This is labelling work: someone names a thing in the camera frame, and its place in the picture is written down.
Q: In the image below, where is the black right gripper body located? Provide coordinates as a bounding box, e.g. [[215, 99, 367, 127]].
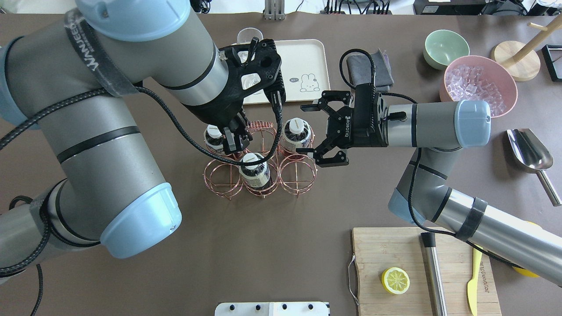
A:
[[326, 83, 388, 149]]

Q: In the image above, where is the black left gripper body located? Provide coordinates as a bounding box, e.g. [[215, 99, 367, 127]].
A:
[[187, 99, 249, 139]]

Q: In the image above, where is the copper wire bottle basket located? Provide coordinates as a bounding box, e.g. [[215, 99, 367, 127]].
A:
[[203, 118, 317, 198]]

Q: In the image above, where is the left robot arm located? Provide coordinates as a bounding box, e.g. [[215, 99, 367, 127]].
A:
[[1, 0, 251, 283]]

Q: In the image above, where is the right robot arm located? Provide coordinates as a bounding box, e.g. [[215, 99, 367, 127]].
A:
[[301, 83, 562, 286]]

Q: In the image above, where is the tea bottle back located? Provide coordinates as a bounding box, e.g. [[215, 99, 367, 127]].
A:
[[203, 125, 225, 156]]

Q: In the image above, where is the tea bottle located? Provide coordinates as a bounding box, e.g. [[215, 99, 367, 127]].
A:
[[280, 118, 313, 153], [203, 125, 225, 156], [239, 152, 272, 190]]

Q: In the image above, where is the tea bottle front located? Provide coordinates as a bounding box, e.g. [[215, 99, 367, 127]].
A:
[[239, 152, 272, 190]]

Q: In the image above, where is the cream rabbit tray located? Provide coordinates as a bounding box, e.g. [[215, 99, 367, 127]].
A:
[[237, 39, 331, 105]]

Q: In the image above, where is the grey folded cloth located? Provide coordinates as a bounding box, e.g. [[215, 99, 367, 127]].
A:
[[346, 49, 395, 91]]

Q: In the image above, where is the clear wine glass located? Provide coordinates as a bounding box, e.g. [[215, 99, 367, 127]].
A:
[[236, 27, 264, 44]]

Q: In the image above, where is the wooden cutting board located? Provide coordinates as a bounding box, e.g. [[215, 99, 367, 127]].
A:
[[348, 226, 502, 316]]

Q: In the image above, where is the green bowl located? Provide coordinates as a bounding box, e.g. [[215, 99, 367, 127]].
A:
[[423, 29, 470, 70]]

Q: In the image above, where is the pink bowl of ice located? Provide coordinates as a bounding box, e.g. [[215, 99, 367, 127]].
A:
[[440, 55, 518, 118]]

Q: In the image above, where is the half lemon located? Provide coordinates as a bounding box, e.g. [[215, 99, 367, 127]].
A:
[[381, 267, 410, 294]]

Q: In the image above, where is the wooden glass stand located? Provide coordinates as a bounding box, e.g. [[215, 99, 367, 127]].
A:
[[490, 15, 562, 82]]

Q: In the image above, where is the steel ice scoop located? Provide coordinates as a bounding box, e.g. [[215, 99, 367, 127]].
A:
[[506, 128, 561, 207]]

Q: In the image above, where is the steel muddler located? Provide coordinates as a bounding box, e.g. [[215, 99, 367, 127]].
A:
[[420, 232, 448, 316]]

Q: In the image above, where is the yellow plastic knife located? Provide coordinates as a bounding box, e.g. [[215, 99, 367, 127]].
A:
[[466, 246, 483, 316]]

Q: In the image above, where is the black framed tray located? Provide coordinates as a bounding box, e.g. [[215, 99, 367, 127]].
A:
[[541, 44, 562, 82]]

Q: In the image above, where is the lemon one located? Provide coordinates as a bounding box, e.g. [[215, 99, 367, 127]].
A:
[[512, 221, 542, 278]]

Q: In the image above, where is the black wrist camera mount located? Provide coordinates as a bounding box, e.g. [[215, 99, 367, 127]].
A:
[[217, 38, 287, 115]]

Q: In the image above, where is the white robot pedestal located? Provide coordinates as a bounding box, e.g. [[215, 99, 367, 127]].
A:
[[214, 301, 331, 316]]

